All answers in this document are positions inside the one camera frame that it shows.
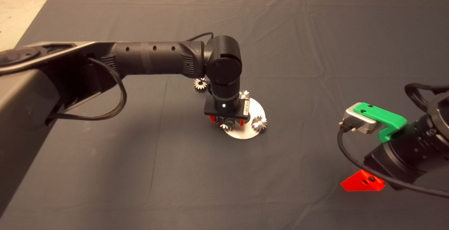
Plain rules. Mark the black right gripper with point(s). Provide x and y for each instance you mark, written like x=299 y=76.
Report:
x=403 y=156

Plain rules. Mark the green right camera mount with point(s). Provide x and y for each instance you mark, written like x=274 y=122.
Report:
x=382 y=115

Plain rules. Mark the small dark steel gear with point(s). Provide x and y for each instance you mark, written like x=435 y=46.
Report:
x=199 y=85

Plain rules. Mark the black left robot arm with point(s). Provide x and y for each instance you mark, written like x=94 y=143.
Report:
x=147 y=58

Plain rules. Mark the round metal plate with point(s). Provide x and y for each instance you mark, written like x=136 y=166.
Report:
x=245 y=132

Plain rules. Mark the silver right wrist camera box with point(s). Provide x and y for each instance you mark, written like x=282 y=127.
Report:
x=361 y=124

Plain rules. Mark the dark grey table cloth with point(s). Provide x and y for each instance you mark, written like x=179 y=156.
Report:
x=315 y=47

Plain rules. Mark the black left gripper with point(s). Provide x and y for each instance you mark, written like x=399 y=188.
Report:
x=224 y=107

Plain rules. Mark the large shiny steel gear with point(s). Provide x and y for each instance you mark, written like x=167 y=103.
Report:
x=227 y=126

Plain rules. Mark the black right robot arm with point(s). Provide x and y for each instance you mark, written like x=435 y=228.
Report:
x=442 y=132

